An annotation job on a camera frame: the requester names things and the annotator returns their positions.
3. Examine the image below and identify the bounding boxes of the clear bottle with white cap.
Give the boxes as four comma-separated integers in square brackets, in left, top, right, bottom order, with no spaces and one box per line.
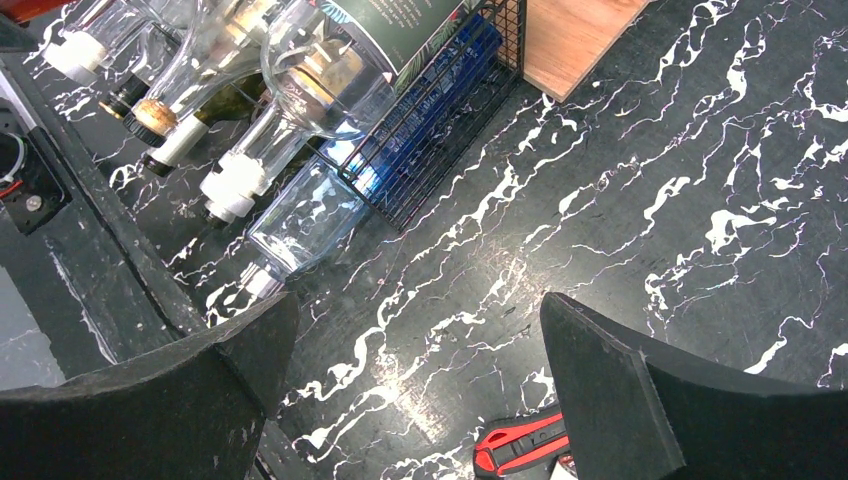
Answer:
[42,0,162,86]

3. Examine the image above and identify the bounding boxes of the red black utility knife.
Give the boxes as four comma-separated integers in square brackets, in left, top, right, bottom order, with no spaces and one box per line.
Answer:
[472,403,571,479]

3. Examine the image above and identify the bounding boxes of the clear bottle with cork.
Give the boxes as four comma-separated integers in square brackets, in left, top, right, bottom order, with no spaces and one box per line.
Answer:
[123,0,288,147]

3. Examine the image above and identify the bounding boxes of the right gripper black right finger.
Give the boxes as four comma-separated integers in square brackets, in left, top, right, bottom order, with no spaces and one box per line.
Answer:
[540,292,847,479]

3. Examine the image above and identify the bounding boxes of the clear bottle with dark label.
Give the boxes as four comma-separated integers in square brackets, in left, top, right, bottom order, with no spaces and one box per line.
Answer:
[200,0,476,226]

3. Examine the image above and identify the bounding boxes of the dark green wine bottle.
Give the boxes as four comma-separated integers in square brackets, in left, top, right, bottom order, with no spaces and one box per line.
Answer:
[142,73,267,177]

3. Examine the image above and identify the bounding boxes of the wooden board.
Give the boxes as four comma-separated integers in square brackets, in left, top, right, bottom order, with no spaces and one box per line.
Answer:
[524,0,648,102]

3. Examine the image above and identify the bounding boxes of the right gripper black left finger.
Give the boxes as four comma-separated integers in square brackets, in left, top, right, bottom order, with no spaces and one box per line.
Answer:
[1,293,300,479]

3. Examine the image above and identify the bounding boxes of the dark bottle with black cap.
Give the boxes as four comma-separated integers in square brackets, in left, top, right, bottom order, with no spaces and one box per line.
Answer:
[98,24,182,120]

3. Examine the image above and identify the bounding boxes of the black wire wine rack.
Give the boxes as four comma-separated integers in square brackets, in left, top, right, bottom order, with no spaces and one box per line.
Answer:
[315,1,527,231]

